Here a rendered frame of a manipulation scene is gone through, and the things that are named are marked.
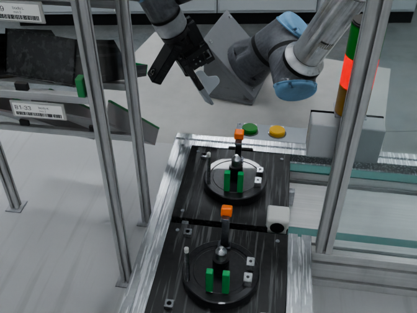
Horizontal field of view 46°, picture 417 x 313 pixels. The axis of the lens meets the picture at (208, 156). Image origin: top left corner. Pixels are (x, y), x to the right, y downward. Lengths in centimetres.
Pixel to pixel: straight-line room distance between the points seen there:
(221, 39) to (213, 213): 70
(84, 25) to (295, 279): 57
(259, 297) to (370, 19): 49
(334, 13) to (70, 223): 79
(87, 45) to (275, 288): 52
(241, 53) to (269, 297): 84
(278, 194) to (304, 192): 11
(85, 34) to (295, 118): 92
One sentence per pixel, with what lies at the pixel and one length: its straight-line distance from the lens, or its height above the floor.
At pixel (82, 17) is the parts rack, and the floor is 144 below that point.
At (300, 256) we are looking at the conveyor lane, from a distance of 99.
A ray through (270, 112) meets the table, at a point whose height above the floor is 86.
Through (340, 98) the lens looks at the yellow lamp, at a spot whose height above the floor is 129.
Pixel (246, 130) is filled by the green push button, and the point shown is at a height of 97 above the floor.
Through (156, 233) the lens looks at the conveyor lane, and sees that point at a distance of 102.
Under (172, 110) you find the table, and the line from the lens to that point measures 152.
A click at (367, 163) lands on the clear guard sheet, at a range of 86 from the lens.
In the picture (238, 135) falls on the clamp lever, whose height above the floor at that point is 107.
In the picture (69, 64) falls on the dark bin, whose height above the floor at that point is 134.
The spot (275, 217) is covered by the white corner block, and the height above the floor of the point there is 99.
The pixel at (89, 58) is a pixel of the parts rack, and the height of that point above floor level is 138.
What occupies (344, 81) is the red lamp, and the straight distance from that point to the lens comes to 79.
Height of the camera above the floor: 171
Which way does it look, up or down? 39 degrees down
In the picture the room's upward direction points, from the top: straight up
